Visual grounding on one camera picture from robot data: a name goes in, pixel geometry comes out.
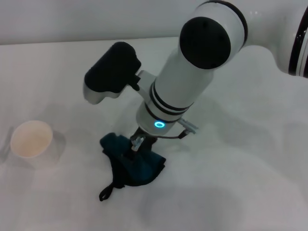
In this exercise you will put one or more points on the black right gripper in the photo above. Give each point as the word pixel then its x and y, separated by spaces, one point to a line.
pixel 146 142

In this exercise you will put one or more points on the white paper cup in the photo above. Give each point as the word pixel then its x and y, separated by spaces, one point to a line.
pixel 31 142

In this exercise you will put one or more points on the black and white wrist camera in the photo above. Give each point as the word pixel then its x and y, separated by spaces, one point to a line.
pixel 110 69

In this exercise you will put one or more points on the blue rag with black loop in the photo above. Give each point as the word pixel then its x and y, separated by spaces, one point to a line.
pixel 142 168

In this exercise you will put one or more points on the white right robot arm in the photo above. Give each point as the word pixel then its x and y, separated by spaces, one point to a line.
pixel 187 79

